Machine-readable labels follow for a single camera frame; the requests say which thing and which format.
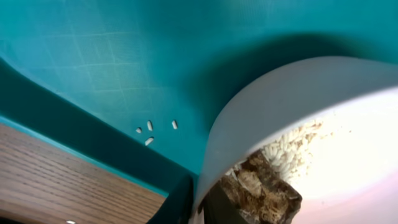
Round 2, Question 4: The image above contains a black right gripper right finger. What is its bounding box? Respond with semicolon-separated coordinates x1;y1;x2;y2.
201;184;249;224

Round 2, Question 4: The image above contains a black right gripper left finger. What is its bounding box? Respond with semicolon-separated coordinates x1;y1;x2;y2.
147;175;194;224

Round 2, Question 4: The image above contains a brown food scrap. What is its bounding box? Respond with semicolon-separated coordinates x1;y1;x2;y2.
219;151;302;224

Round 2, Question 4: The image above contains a spilled white rice pile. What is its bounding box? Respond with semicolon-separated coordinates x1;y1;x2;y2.
260;119;338;185

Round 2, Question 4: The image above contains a teal plastic tray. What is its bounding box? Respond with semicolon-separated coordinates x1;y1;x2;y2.
1;0;397;197

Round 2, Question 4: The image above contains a pink bowl with scraps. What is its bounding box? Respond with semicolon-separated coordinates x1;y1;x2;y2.
190;57;397;223

